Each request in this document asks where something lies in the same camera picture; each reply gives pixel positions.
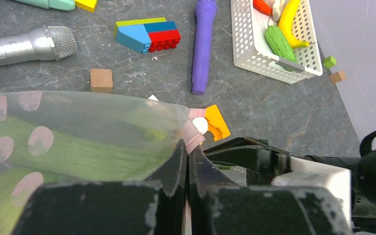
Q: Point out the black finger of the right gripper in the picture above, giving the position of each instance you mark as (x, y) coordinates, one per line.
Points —
(261, 161)

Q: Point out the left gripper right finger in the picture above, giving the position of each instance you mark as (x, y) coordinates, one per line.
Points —
(219, 206)

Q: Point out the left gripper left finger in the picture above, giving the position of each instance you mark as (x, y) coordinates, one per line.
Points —
(152, 206)

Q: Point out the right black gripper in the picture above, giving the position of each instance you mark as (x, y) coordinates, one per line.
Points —
(363, 183)

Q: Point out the clear polka dot zip bag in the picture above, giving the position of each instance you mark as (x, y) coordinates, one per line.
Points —
(132, 122)

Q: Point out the orange stepped brick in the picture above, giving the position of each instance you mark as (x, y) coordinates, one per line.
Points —
(216, 123)

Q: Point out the tan wooden cube right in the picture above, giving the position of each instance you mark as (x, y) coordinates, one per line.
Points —
(337, 76)

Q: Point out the short green toy gourd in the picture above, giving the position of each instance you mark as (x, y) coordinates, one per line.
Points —
(278, 43)

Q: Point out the small green cube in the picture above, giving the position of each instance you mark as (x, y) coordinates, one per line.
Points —
(329, 62)

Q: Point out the small wooden cube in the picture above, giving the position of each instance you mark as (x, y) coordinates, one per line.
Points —
(101, 81)

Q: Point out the yellow toy banana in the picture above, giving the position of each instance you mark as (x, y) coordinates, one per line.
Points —
(286, 23)

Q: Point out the purple toy microphone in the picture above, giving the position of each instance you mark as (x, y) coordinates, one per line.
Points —
(205, 12)

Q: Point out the blue red green brick stack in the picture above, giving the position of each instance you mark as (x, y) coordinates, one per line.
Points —
(147, 35)

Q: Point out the silver toy microphone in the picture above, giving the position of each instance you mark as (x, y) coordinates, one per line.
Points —
(45, 43)

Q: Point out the yellow small brick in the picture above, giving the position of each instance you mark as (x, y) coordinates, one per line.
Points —
(88, 5)

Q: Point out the mint green toy microphone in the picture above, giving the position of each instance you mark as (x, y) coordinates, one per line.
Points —
(64, 5)

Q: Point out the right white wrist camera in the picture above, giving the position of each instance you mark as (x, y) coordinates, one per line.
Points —
(310, 173)

